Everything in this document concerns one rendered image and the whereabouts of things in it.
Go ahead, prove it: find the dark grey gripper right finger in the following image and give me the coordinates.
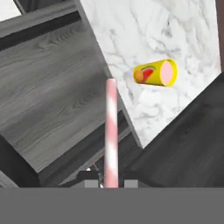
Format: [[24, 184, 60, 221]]
[[118, 170, 160, 189]]

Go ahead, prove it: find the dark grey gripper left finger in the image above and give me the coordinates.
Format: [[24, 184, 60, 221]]
[[61, 170, 105, 189]]

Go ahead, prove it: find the pink and white striped straw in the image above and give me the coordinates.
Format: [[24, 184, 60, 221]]
[[103, 77, 120, 189]]

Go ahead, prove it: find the grey wooden drawer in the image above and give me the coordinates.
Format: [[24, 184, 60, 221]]
[[0, 0, 144, 188]]

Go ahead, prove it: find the yellow smoothie cup fruit print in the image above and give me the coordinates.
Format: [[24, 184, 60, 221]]
[[132, 58, 178, 88]]

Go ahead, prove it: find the dark grey cabinet front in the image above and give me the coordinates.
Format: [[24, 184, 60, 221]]
[[121, 73, 224, 189]]

